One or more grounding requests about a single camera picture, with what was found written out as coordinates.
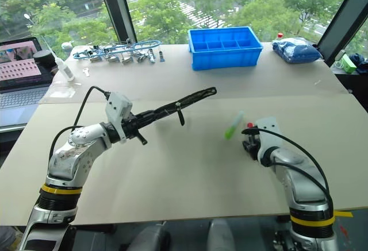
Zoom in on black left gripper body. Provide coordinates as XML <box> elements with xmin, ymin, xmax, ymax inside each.
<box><xmin>121</xmin><ymin>113</ymin><xmax>144</xmax><ymax>140</ymax></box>

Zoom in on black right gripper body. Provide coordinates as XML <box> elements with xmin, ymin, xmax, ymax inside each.
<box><xmin>243</xmin><ymin>133</ymin><xmax>261</xmax><ymax>156</ymax></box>

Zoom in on green highlighter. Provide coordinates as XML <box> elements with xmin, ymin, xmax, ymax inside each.
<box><xmin>224</xmin><ymin>110</ymin><xmax>246</xmax><ymax>141</ymax></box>

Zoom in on clear plastic bag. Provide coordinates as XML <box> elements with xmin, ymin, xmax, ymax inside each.
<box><xmin>47</xmin><ymin>85</ymin><xmax>77</xmax><ymax>99</ymax></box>

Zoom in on white squeeze bottle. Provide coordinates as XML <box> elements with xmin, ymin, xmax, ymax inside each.
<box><xmin>42</xmin><ymin>36</ymin><xmax>76</xmax><ymax>83</ymax></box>

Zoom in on blue plastic divided bin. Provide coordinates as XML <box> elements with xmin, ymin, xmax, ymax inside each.
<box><xmin>187</xmin><ymin>26</ymin><xmax>264</xmax><ymax>71</ymax></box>

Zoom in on blue items in clear bag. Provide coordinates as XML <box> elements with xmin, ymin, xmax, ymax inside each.
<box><xmin>271</xmin><ymin>36</ymin><xmax>321</xmax><ymax>64</ymax></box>

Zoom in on yellow tape strip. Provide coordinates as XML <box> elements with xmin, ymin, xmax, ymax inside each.
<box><xmin>332</xmin><ymin>210</ymin><xmax>354</xmax><ymax>219</ymax></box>

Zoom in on black round puck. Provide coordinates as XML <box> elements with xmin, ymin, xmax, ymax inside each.
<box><xmin>32</xmin><ymin>50</ymin><xmax>56</xmax><ymax>68</ymax></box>

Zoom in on black side table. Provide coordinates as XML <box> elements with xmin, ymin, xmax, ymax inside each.
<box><xmin>329</xmin><ymin>61</ymin><xmax>368</xmax><ymax>125</ymax></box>

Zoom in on open laptop with pink screen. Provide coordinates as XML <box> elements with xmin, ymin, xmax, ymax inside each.
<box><xmin>0</xmin><ymin>36</ymin><xmax>54</xmax><ymax>128</ymax></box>

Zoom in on green box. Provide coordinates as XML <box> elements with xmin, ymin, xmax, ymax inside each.
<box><xmin>340</xmin><ymin>53</ymin><xmax>358</xmax><ymax>74</ymax></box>

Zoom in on dark blue cloth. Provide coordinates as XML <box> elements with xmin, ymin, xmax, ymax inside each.
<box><xmin>348</xmin><ymin>52</ymin><xmax>368</xmax><ymax>73</ymax></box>

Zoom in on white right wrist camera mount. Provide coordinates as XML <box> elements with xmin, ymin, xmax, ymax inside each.
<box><xmin>255</xmin><ymin>115</ymin><xmax>284</xmax><ymax>167</ymax></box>

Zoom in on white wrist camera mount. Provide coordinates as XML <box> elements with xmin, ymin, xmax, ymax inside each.
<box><xmin>255</xmin><ymin>115</ymin><xmax>284</xmax><ymax>167</ymax></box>
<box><xmin>104</xmin><ymin>91</ymin><xmax>134</xmax><ymax>143</ymax></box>

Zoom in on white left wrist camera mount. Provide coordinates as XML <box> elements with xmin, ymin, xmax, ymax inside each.
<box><xmin>104</xmin><ymin>91</ymin><xmax>134</xmax><ymax>143</ymax></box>

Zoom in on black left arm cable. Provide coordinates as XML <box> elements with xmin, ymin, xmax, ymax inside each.
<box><xmin>48</xmin><ymin>86</ymin><xmax>112</xmax><ymax>163</ymax></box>

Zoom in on blue lanyards with metal clips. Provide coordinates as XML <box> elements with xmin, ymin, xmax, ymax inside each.
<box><xmin>72</xmin><ymin>38</ymin><xmax>163</xmax><ymax>66</ymax></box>

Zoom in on dark window frame pillar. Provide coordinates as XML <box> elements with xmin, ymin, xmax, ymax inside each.
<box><xmin>317</xmin><ymin>0</ymin><xmax>368</xmax><ymax>60</ymax></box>
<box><xmin>95</xmin><ymin>0</ymin><xmax>139</xmax><ymax>44</ymax></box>

